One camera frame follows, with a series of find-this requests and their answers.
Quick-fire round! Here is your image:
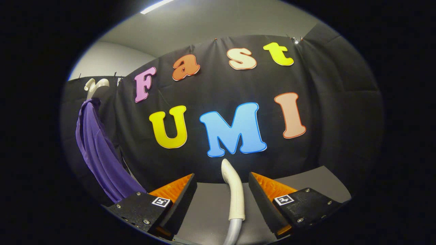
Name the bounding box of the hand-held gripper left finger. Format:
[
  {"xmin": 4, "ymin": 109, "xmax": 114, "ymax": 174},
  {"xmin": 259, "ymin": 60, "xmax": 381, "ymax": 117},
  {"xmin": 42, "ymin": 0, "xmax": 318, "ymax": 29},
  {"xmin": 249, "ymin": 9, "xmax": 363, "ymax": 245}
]
[{"xmin": 107, "ymin": 173, "xmax": 198, "ymax": 241}]

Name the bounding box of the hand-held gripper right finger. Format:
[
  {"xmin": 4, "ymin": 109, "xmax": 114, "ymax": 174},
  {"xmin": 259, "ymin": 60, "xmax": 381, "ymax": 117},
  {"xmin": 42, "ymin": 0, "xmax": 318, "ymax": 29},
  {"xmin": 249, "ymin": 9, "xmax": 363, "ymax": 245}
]
[{"xmin": 248, "ymin": 171, "xmax": 343, "ymax": 239}]

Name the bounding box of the purple corduroy jacket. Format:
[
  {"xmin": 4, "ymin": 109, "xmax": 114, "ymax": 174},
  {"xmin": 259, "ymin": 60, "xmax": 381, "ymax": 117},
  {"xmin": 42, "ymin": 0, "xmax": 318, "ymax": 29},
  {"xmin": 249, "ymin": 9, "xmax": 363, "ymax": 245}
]
[{"xmin": 76, "ymin": 98, "xmax": 147, "ymax": 204}]

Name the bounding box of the white clothes hanger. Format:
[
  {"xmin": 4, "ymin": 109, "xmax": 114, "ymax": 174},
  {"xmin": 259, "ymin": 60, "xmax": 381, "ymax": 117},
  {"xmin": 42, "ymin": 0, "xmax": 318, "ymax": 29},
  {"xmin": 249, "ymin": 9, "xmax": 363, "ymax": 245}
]
[{"xmin": 84, "ymin": 78, "xmax": 110, "ymax": 101}]

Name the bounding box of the grey cabinet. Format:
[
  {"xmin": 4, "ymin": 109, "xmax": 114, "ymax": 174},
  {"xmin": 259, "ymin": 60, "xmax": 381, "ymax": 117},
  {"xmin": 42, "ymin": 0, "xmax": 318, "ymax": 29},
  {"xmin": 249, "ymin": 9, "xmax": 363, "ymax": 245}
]
[{"xmin": 177, "ymin": 166, "xmax": 352, "ymax": 245}]

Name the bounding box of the long ceiling light strip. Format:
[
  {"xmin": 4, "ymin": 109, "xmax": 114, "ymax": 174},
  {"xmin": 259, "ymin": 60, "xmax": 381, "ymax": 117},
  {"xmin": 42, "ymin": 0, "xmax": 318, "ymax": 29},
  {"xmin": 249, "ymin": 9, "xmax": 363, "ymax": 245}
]
[{"xmin": 140, "ymin": 0, "xmax": 175, "ymax": 14}]

